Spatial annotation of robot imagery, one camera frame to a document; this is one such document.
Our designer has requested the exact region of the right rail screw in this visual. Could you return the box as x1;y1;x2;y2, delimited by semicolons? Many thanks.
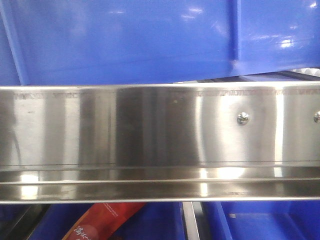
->
313;111;320;123

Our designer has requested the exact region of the lower right blue bin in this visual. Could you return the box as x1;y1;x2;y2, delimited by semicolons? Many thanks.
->
202;200;320;240

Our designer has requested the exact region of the left rail screw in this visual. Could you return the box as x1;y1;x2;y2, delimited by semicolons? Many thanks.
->
236;112;250;125

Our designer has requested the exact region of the rail screw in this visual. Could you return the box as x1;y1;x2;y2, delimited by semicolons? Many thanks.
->
236;112;250;125
313;111;320;123

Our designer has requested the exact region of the steel divider bar below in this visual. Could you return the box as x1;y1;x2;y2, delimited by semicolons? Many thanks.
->
182;201;209;240

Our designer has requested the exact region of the red snack package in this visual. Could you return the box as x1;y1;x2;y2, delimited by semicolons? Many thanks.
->
63;202;145;240

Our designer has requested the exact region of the lower left blue bin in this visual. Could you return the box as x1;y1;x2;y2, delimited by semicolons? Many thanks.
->
28;202;186;240

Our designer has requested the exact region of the stainless steel shelf rail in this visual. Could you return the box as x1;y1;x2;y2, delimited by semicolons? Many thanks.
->
0;81;320;204

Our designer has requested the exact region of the large blue plastic bin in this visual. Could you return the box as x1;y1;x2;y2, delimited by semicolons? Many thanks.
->
0;0;320;86

